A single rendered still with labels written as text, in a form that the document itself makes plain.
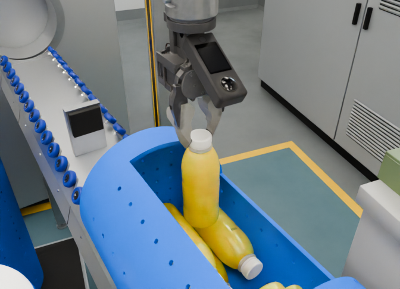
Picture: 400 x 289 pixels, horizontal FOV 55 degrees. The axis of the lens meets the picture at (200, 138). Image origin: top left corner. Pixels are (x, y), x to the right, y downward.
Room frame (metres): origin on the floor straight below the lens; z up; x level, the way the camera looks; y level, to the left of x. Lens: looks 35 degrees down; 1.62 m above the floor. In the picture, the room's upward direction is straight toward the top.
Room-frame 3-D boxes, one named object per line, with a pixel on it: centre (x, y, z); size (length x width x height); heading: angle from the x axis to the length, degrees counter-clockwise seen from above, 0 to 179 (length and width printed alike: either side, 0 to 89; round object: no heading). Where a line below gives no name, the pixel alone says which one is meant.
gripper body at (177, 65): (0.56, 0.02, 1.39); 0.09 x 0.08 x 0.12; 33
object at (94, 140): (0.94, 0.33, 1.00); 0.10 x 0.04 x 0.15; 123
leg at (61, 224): (1.49, 0.77, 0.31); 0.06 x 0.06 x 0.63; 33
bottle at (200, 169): (0.53, 0.00, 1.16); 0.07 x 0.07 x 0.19
